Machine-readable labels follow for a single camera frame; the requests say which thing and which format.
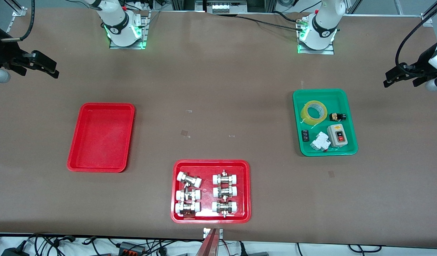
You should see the yellow clear tape roll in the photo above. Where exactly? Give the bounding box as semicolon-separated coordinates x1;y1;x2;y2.
300;100;328;126

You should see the green plastic tray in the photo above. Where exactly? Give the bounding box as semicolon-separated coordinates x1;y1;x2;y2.
293;89;358;157

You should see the empty red plastic tray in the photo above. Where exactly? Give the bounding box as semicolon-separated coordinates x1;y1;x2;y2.
67;103;136;173

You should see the red tray with fittings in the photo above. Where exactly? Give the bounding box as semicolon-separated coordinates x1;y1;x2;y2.
170;159;252;224

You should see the white circuit breaker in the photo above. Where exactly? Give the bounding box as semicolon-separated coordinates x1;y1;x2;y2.
310;131;330;153

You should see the black power adapter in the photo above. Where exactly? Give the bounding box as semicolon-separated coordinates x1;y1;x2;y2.
0;245;30;256

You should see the white terminal block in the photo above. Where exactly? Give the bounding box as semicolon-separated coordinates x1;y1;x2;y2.
206;1;248;15

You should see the white metal pipe fitting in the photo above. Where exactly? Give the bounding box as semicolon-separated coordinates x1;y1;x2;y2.
212;185;238;199
211;200;239;218
212;170;239;186
177;171;203;188
174;202;201;217
175;188;201;202

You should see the black orange power strip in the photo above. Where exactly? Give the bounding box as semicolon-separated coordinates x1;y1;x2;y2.
118;241;147;256

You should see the red metal bar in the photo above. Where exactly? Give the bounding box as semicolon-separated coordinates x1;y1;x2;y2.
195;229;221;256

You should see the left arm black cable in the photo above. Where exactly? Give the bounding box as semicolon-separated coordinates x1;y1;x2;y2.
395;1;437;76

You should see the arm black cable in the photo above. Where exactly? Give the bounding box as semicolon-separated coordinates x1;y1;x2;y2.
1;0;36;43
395;1;437;76

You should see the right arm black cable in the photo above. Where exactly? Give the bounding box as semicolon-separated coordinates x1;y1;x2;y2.
1;0;36;43

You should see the aluminium profile post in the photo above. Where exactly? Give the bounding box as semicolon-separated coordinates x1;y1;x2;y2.
4;0;28;18
420;0;437;26

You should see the grey on-off switch box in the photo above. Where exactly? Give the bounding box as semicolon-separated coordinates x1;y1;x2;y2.
326;124;348;148

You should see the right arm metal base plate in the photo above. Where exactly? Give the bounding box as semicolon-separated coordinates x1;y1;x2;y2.
109;10;150;50

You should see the black cable on table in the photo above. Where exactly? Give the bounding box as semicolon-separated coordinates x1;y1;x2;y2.
236;11;306;31

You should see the aluminium frame rack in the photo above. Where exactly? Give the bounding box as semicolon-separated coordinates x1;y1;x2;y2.
170;0;277;15

